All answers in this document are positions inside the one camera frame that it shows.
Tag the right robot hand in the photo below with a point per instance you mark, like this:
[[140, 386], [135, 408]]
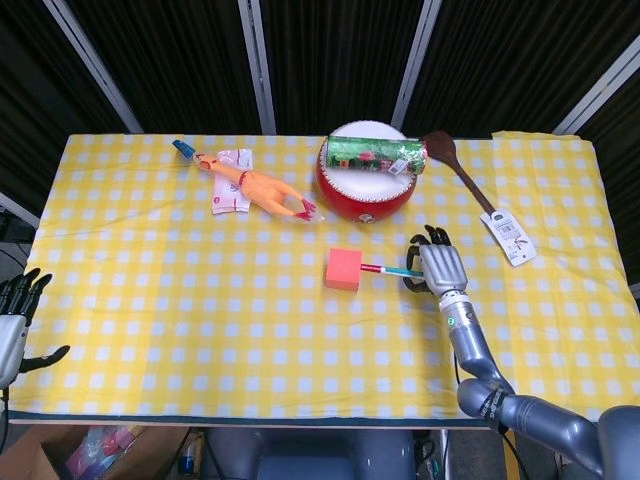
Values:
[[442, 267]]

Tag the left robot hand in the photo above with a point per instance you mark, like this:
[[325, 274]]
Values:
[[10, 340]]

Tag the red and green marker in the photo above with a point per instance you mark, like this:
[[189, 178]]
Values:
[[385, 270]]

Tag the orange red cube block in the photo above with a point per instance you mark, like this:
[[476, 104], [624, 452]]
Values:
[[342, 270]]

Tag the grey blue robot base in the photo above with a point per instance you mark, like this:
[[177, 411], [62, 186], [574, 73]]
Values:
[[310, 457]]

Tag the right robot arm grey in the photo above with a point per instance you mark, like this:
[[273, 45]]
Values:
[[470, 345]]

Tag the dark wooden spoon with label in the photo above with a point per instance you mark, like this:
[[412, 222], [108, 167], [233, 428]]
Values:
[[467, 175]]

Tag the red drum white skin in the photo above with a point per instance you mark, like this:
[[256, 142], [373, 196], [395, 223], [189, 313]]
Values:
[[365, 200]]

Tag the brown cardboard box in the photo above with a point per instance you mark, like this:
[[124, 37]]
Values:
[[35, 457]]

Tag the green foil wrapped roll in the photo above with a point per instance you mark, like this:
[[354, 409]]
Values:
[[375, 156]]

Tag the plastic bag of colourful items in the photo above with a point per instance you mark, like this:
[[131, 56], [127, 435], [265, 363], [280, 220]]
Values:
[[100, 450]]

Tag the yellow white checked tablecloth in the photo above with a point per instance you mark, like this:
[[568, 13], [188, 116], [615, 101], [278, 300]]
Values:
[[200, 325]]

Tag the yellow rubber chicken toy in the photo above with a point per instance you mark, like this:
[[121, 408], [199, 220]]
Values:
[[265, 190]]

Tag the pink white tissue packet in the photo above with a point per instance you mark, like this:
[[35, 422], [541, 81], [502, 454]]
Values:
[[227, 196]]

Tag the small blue clip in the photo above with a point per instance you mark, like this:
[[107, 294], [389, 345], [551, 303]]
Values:
[[182, 147]]

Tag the silver aluminium frame post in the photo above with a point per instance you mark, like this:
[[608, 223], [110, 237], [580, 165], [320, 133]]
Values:
[[258, 65], [95, 70], [597, 90], [17, 210], [416, 65]]

